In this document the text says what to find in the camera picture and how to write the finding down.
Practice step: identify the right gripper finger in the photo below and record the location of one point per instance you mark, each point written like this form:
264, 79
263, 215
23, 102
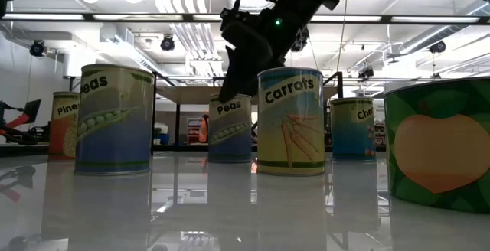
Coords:
262, 75
233, 79

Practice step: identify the wooden shelf black metal frame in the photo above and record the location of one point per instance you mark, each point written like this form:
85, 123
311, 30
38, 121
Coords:
183, 95

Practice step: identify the cherries label tin can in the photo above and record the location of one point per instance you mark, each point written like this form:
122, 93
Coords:
350, 136

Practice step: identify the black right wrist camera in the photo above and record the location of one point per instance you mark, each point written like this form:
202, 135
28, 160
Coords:
243, 33

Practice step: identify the pineapple label tin can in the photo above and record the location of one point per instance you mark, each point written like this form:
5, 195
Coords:
61, 128

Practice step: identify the black ceiling spotlight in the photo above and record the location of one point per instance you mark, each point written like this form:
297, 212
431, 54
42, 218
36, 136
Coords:
366, 72
167, 43
437, 47
38, 48

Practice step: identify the person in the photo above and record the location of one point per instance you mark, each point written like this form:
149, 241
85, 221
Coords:
204, 128

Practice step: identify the black table edge rail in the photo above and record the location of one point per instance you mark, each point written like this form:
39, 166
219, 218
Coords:
23, 149

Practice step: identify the blue storage bin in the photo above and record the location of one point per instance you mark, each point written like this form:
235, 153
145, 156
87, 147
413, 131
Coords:
164, 138

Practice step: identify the carrots label tin can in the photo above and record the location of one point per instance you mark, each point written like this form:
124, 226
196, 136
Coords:
291, 128

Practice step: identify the black red background robot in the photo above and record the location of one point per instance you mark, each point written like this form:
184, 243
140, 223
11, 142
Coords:
19, 128

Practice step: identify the peas label tin can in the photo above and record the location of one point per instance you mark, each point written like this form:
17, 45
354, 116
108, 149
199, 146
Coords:
115, 136
229, 140

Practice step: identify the short green peach can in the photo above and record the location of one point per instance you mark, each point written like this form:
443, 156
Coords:
436, 151

